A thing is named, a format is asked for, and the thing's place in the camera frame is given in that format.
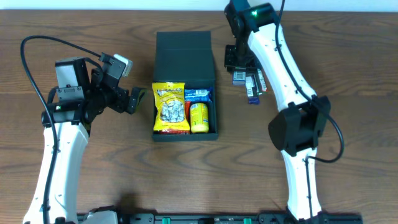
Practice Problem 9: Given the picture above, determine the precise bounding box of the yellow sunflower seed bag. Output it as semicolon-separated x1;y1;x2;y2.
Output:
152;82;190;131

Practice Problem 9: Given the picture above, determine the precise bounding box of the red Hacks candy bag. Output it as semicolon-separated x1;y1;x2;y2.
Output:
154;100;191;134

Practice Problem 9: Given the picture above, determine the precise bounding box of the blue snack bar wrapper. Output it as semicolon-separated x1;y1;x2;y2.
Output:
185;88;213;103

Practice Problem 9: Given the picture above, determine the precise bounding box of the black gift box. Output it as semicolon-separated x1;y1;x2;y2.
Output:
152;31;218;142

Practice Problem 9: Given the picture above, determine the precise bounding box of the yellow cylindrical can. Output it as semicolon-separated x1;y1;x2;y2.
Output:
190;103;209;134

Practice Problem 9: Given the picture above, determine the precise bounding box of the small blue barcode packet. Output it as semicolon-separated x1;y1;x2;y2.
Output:
232;71;246;85

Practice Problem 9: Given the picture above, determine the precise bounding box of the dark blue candy stick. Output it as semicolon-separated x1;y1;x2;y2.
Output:
245;75;259;105

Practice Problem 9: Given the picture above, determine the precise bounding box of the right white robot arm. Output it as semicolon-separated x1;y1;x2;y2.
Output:
224;0;330;223

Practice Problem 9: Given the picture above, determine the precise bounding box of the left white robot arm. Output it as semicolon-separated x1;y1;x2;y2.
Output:
23;54;145;223

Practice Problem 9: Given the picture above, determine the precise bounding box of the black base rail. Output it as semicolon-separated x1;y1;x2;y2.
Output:
119;212;363;224

